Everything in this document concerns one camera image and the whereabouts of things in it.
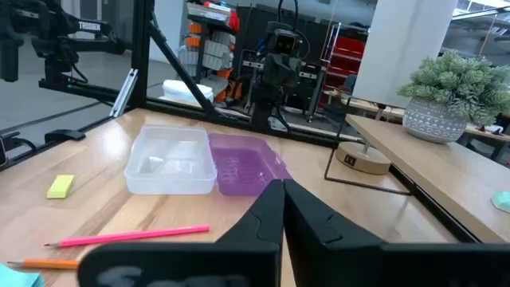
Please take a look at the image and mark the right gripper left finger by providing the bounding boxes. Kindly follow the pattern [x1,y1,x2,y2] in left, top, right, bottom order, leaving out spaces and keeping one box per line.
[77,179,286,287]

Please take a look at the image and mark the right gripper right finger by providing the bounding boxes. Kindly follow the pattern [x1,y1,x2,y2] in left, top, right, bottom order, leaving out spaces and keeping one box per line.
[283,179,510,287]

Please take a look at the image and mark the pink pencil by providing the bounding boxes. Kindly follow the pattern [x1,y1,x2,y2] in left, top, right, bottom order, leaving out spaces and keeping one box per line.
[42,224,211,249]

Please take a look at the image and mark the yellow-green eraser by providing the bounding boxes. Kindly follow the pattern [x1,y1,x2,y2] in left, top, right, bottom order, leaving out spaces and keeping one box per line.
[46,174,76,200]

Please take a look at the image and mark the orange pencil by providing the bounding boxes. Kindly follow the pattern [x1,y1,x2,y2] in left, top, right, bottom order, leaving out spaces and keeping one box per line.
[6,258,80,271]

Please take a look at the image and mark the teal sticky note pad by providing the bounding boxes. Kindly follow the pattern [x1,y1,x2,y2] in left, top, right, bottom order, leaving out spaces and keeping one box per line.
[0,262,45,287]

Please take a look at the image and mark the purple plastic pencil box lid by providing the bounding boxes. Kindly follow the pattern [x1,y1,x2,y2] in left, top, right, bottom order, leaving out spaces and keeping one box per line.
[207,132,292,197]

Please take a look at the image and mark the red shelf cart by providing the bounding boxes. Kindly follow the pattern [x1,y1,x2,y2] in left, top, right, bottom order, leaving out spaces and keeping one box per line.
[318,22,367,111]

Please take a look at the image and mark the rack with orange grey bins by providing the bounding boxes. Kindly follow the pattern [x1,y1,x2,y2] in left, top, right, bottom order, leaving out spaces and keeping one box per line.
[177,0,241,107]

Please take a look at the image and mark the white round container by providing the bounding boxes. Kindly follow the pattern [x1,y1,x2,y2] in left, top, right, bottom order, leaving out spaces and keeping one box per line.
[162,79,215,107]

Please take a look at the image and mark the clear plastic pencil box base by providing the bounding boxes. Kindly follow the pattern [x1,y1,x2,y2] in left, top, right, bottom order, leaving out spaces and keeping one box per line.
[124,124,218,196]

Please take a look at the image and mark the white-shade lamp wooden base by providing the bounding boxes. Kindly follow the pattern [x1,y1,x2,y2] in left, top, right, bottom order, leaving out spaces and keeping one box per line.
[335,0,459,175]

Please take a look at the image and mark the wooden shelf black metal legs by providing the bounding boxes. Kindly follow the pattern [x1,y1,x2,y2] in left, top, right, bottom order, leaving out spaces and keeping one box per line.
[323,95,510,244]

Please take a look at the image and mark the silver aluminium extrusion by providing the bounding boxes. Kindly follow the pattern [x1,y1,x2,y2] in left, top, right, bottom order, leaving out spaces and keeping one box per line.
[109,68,139,118]

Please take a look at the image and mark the green plant in patterned pot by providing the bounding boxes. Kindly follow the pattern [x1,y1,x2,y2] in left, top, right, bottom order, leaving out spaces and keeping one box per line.
[397,49,510,144]

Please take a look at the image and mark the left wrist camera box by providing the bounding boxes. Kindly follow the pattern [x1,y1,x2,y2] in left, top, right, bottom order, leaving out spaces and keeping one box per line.
[265,22,300,55]

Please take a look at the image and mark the black metal table frame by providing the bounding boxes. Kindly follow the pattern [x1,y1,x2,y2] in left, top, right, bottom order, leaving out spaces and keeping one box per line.
[0,0,479,244]

